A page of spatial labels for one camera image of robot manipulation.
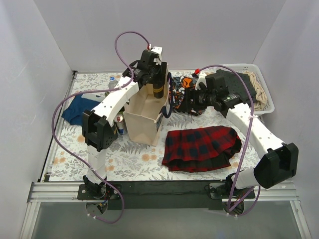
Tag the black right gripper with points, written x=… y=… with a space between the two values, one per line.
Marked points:
x=191 y=102

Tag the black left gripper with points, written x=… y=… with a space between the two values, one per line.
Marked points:
x=159 y=81

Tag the silver top can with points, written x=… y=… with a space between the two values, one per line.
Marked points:
x=114 y=131
x=158 y=89

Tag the beige canvas tote bag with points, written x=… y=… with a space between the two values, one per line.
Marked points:
x=143 y=116

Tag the blue cap Pocari bottle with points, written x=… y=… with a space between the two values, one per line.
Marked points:
x=112 y=82

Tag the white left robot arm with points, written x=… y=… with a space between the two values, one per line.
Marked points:
x=96 y=128

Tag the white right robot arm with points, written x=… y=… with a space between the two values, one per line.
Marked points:
x=278 y=160

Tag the orange black patterned garment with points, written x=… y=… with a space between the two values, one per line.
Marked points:
x=179 y=84

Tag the dark grey dotted cloth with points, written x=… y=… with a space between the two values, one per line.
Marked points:
x=236 y=86

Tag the red plaid skirt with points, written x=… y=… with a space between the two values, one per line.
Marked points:
x=200 y=150

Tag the beige cloth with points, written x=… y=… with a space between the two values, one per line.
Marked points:
x=261 y=97

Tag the white plastic basket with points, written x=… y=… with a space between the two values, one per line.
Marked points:
x=242 y=68

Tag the blue folded garment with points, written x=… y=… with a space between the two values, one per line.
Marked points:
x=80 y=103

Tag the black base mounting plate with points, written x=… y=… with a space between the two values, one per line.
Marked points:
x=189 y=194

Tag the floral tablecloth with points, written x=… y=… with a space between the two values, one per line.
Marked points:
x=130 y=161

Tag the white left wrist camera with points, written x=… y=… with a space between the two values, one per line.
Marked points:
x=157 y=50

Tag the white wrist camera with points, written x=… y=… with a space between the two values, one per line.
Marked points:
x=157 y=50
x=201 y=81

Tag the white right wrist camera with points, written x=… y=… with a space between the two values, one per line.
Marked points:
x=201 y=81

